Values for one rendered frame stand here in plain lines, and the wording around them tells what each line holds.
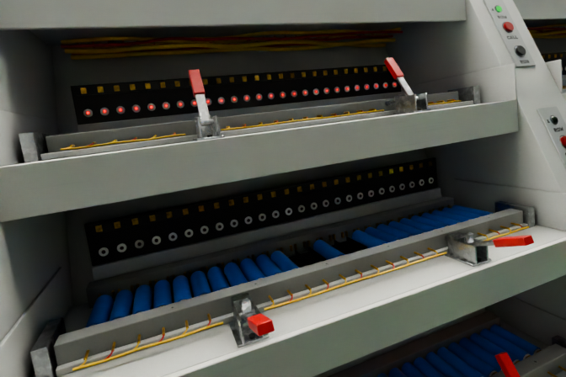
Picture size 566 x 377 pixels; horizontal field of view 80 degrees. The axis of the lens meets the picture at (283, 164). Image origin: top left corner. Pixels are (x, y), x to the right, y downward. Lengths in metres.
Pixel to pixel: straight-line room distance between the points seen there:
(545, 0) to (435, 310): 0.57
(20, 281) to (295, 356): 0.25
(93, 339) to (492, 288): 0.40
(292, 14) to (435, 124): 0.23
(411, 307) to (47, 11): 0.47
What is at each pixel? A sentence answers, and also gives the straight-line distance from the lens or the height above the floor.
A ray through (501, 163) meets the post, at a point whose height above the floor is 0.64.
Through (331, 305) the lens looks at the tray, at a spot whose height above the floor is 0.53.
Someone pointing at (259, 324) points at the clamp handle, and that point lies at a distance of 0.26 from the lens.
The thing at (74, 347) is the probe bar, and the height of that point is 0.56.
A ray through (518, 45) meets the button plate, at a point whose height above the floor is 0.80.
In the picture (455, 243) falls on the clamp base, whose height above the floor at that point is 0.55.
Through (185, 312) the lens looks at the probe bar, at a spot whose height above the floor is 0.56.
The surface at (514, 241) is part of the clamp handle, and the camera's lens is 0.41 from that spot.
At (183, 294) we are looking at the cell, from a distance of 0.39.
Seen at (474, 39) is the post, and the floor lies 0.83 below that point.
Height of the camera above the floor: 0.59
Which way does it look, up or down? 15 degrees up
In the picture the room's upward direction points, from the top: 15 degrees counter-clockwise
